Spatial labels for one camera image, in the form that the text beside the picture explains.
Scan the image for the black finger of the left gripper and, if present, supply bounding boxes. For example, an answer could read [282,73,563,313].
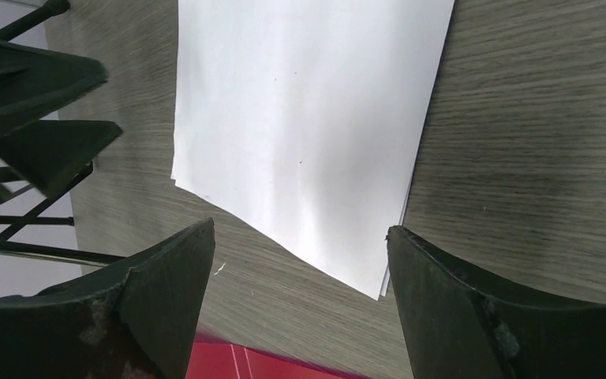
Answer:
[0,40,108,139]

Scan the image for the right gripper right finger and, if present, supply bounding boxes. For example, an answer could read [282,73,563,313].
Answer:
[386,226,606,378]

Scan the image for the white paper sheets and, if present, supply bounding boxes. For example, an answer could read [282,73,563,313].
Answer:
[170,1,455,299]

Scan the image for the black perforated music stand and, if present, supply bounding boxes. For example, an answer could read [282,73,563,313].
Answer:
[0,1,115,267]

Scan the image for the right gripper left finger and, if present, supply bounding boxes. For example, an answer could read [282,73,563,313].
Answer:
[0,219,215,378]

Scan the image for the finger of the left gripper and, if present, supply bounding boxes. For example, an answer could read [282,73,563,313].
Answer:
[0,120,122,197]

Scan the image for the red plastic folder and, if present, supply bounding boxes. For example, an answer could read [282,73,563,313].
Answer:
[185,334,362,379]

